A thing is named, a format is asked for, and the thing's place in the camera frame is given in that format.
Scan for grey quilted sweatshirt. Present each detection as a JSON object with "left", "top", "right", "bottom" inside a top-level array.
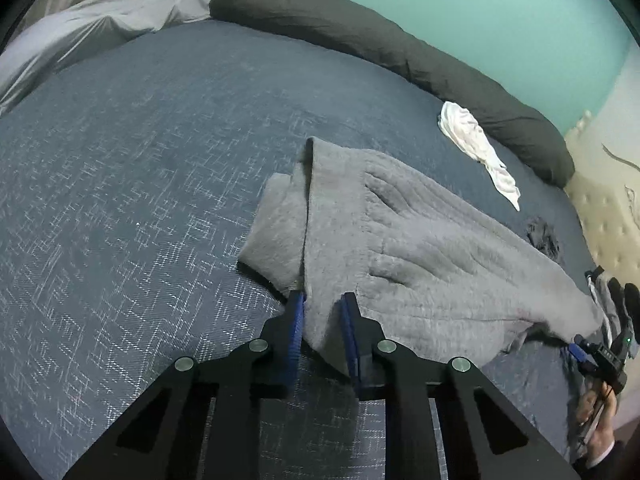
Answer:
[{"left": 239, "top": 138, "right": 603, "bottom": 370}]

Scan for person's right hand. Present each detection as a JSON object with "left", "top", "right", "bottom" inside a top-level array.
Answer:
[{"left": 576, "top": 382, "right": 617, "bottom": 467}]

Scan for dark grey thin garment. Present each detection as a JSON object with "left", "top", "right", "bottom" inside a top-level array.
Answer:
[{"left": 526, "top": 217, "right": 562, "bottom": 262}]

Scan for cream tufted headboard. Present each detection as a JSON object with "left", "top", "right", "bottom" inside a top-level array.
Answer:
[{"left": 565, "top": 110, "right": 639, "bottom": 284}]

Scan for long dark grey pillow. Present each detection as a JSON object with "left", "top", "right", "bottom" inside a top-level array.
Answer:
[{"left": 209, "top": 0, "right": 575, "bottom": 188}]

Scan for blue patterned bed sheet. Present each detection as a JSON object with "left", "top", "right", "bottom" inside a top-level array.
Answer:
[{"left": 1, "top": 21, "right": 593, "bottom": 479}]

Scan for white t-shirt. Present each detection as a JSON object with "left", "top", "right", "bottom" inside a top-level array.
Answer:
[{"left": 437, "top": 101, "right": 521, "bottom": 211}]

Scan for light grey blanket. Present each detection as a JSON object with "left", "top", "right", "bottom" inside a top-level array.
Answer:
[{"left": 1, "top": 0, "right": 210, "bottom": 114}]

